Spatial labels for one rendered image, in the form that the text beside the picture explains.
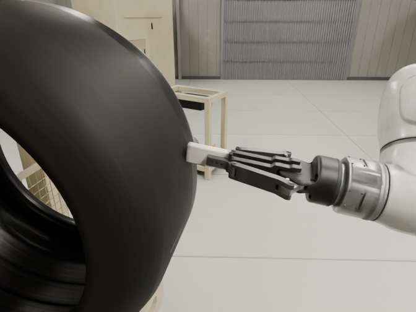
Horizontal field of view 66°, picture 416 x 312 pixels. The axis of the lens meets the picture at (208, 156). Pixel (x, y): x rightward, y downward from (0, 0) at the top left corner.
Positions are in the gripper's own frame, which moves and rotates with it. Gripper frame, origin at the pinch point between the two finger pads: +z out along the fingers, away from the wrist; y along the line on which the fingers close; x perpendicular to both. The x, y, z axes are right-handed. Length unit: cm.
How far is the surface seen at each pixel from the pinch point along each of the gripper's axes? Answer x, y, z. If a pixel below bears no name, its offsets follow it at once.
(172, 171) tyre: 0.2, 7.3, 3.7
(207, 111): 61, -222, 37
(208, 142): 89, -222, 32
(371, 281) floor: 112, -115, -93
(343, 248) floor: 113, -143, -82
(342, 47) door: 21, -804, -172
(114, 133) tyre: -7.0, 14.4, 9.2
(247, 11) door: -25, -765, 65
